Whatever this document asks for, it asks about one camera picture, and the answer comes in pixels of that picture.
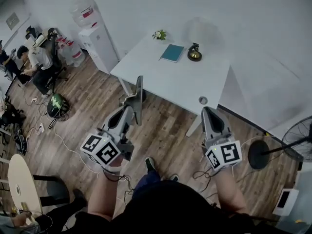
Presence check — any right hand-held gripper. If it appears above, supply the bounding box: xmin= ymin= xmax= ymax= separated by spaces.
xmin=201 ymin=106 xmax=243 ymax=173

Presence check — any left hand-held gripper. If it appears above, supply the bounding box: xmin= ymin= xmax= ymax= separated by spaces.
xmin=80 ymin=89 xmax=148 ymax=173

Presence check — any grey panel object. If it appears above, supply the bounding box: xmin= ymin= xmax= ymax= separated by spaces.
xmin=135 ymin=75 xmax=144 ymax=126

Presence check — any person's right forearm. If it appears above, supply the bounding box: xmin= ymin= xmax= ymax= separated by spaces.
xmin=214 ymin=166 xmax=248 ymax=215

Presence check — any person's left forearm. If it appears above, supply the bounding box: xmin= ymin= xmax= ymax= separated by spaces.
xmin=87 ymin=155 xmax=125 ymax=221

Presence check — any white table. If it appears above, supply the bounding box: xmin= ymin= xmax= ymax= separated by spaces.
xmin=110 ymin=32 xmax=231 ymax=137

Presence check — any black standing fan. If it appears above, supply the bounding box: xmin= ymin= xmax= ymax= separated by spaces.
xmin=248 ymin=115 xmax=312 ymax=171

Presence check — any teal book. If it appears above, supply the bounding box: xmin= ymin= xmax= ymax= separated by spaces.
xmin=159 ymin=44 xmax=185 ymax=64

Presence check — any white water dispenser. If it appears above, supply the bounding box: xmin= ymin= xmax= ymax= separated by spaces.
xmin=78 ymin=24 xmax=120 ymax=75

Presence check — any small potted plant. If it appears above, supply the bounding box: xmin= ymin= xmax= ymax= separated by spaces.
xmin=152 ymin=29 xmax=167 ymax=41

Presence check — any brass base table lamp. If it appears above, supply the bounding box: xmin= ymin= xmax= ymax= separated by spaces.
xmin=184 ymin=17 xmax=221 ymax=62

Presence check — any clear water jug red label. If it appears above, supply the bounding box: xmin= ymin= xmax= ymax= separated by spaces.
xmin=69 ymin=0 xmax=99 ymax=30
xmin=55 ymin=34 xmax=71 ymax=51
xmin=64 ymin=41 xmax=86 ymax=68

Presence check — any green helmet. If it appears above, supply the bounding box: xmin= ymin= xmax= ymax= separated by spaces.
xmin=46 ymin=93 xmax=71 ymax=118

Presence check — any person's black shirt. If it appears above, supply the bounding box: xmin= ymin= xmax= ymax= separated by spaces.
xmin=75 ymin=179 xmax=312 ymax=234

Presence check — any person's blue trouser leg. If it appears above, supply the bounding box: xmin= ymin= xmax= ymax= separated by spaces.
xmin=133 ymin=171 xmax=162 ymax=199

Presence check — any white screen device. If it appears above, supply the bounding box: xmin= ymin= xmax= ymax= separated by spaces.
xmin=272 ymin=188 xmax=300 ymax=216

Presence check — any black office chair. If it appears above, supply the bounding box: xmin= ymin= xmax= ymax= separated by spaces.
xmin=46 ymin=27 xmax=69 ymax=92

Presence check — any black bag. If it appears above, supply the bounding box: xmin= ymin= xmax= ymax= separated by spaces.
xmin=14 ymin=130 xmax=29 ymax=156

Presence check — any round beige side table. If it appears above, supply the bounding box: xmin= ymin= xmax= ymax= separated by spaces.
xmin=7 ymin=154 xmax=44 ymax=225

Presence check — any black floor cable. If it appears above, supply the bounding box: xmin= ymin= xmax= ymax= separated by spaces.
xmin=193 ymin=167 xmax=216 ymax=195

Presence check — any white floor cable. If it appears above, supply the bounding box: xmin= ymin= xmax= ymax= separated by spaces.
xmin=52 ymin=128 xmax=100 ymax=179

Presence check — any grey wall sign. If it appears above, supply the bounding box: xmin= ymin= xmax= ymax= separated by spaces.
xmin=5 ymin=12 xmax=20 ymax=31

